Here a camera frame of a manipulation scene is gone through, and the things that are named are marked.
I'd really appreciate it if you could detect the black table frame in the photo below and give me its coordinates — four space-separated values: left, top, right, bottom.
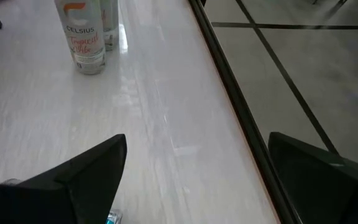
187 0 296 224

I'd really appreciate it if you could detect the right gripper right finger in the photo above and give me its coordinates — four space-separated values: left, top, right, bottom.
267 131 358 224

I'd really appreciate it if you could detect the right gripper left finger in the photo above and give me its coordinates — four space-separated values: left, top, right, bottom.
0 133 128 224

